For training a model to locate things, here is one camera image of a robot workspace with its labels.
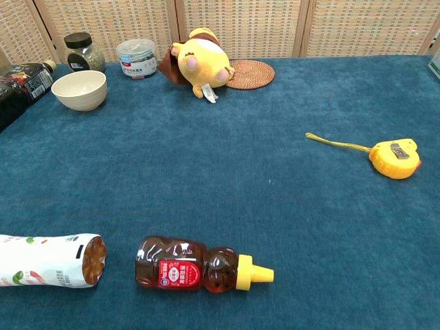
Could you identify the green box in clear case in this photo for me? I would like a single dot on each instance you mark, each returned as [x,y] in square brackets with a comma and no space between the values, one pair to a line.
[436,67]

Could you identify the blue table cloth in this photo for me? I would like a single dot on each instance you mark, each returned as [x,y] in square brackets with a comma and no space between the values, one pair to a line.
[240,172]

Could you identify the cream bowl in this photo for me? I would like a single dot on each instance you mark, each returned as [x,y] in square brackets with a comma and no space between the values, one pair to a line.
[79,93]

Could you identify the round woven rattan coaster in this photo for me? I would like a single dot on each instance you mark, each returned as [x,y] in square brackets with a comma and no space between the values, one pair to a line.
[254,74]

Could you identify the woven folding screen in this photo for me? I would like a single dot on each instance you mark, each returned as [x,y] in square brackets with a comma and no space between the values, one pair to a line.
[240,27]

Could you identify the white-sleeved tea drink bottle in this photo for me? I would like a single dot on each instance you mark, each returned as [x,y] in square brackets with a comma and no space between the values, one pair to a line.
[44,258]

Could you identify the yellow tape measure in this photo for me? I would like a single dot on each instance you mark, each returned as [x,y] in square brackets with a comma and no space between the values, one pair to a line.
[392,161]

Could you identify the yellow plush toy brown cape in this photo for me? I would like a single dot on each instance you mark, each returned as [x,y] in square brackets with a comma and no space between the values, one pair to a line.
[203,65]

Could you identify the dark tea bottle black label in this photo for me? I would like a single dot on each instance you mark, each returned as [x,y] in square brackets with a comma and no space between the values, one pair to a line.
[17,89]

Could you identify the glass jar black lid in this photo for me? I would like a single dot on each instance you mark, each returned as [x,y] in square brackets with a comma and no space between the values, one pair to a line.
[86,56]

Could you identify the clear round plastic container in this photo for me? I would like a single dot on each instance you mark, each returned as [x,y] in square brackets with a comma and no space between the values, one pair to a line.
[137,62]

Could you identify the bear-shaped honey bottle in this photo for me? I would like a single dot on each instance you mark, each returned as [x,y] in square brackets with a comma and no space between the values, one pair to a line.
[172,261]

